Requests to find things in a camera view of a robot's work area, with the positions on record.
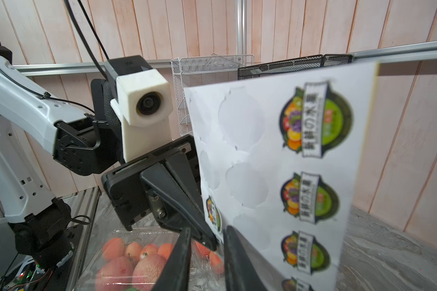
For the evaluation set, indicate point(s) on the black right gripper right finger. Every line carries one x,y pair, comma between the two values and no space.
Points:
240,274

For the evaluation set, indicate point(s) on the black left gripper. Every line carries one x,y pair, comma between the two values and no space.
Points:
164,183

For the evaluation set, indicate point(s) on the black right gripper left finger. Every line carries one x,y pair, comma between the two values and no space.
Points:
175,275

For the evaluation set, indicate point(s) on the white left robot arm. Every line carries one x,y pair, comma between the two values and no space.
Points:
81,139

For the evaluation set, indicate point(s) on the clear box of apples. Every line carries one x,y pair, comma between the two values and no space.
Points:
133,261

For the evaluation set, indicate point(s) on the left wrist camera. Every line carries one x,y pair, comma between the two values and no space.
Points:
141,103

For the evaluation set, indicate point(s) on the black mesh wall basket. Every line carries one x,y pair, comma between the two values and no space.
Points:
293,65

